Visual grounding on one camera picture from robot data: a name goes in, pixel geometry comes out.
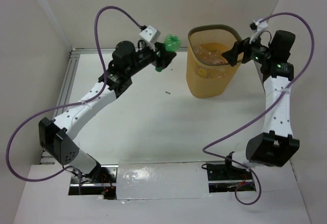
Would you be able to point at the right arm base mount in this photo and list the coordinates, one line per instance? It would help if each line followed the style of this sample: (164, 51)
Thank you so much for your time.
(222, 178)

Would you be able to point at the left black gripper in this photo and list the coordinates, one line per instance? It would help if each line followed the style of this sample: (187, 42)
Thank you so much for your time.
(161, 58)

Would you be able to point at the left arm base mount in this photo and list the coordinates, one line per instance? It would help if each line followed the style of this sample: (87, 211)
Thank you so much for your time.
(104, 186)

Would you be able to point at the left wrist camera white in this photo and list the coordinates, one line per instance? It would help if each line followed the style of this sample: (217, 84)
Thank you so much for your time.
(150, 35)

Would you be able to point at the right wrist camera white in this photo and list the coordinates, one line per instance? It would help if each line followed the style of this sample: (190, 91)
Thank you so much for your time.
(257, 28)

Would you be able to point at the orange mesh waste bin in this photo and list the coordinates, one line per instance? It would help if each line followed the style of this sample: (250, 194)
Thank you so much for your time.
(213, 37)

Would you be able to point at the green plastic bottle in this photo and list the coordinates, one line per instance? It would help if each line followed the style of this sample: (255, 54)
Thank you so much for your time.
(172, 44)

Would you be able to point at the aluminium frame rail left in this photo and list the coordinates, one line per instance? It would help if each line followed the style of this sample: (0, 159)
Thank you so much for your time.
(64, 96)

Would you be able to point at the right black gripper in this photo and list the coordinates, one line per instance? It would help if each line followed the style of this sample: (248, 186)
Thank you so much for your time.
(231, 56)

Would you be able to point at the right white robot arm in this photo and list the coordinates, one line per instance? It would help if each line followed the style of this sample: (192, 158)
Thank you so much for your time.
(275, 145)

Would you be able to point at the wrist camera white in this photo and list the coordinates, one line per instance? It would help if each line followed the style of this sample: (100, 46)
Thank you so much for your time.
(150, 35)
(257, 28)

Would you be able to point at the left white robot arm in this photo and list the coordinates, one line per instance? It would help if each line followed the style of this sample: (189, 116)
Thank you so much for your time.
(56, 136)

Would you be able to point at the clear bottle orange label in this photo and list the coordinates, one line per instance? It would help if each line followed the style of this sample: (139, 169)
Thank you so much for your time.
(202, 72)

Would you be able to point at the clear bottle white cap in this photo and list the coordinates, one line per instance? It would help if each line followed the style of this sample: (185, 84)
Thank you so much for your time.
(207, 56)

